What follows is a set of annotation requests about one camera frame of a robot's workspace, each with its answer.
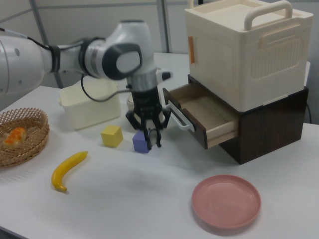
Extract wooden drawer with white handle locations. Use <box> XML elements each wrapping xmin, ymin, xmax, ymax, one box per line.
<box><xmin>162</xmin><ymin>83</ymin><xmax>239</xmax><ymax>150</ymax></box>

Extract woven wicker basket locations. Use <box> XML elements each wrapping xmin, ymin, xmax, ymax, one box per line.
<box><xmin>0</xmin><ymin>107</ymin><xmax>50</xmax><ymax>168</ymax></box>

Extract purple cube block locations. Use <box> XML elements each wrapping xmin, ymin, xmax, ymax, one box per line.
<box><xmin>132</xmin><ymin>131</ymin><xmax>152</xmax><ymax>153</ymax></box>

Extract cream storage box with handle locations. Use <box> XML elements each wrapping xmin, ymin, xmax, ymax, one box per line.
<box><xmin>183</xmin><ymin>0</ymin><xmax>314</xmax><ymax>112</ymax></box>

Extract orange tape strip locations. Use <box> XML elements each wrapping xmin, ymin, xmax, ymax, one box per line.
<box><xmin>188</xmin><ymin>36</ymin><xmax>196</xmax><ymax>64</ymax></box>

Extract dark wood drawer cabinet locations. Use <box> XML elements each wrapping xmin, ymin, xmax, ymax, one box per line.
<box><xmin>187</xmin><ymin>74</ymin><xmax>310</xmax><ymax>165</ymax></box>

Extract pink round plate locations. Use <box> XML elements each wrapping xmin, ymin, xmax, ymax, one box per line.
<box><xmin>191</xmin><ymin>174</ymin><xmax>262</xmax><ymax>228</ymax></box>

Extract grey metal frame post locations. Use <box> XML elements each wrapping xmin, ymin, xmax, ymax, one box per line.
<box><xmin>157</xmin><ymin>0</ymin><xmax>173</xmax><ymax>53</ymax></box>

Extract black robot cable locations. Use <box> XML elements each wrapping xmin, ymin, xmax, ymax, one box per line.
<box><xmin>79</xmin><ymin>74</ymin><xmax>133</xmax><ymax>103</ymax></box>

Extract yellow toy banana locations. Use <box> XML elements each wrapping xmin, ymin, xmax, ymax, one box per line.
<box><xmin>51</xmin><ymin>151</ymin><xmax>89</xmax><ymax>192</ymax></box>

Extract yellow cube block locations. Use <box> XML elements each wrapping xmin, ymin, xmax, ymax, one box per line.
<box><xmin>100</xmin><ymin>124</ymin><xmax>124</xmax><ymax>148</ymax></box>

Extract orange toy bread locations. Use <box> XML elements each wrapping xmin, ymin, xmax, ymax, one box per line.
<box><xmin>3</xmin><ymin>126</ymin><xmax>27</xmax><ymax>146</ymax></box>

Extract beige mini lidded trash can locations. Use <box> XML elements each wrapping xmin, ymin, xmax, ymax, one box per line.
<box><xmin>126</xmin><ymin>93</ymin><xmax>165</xmax><ymax>130</ymax></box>

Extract cream plastic open bin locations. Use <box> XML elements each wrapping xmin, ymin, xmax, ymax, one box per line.
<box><xmin>57</xmin><ymin>80</ymin><xmax>121</xmax><ymax>130</ymax></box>

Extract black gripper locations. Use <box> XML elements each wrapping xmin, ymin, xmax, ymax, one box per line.
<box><xmin>125</xmin><ymin>86</ymin><xmax>172</xmax><ymax>151</ymax></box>

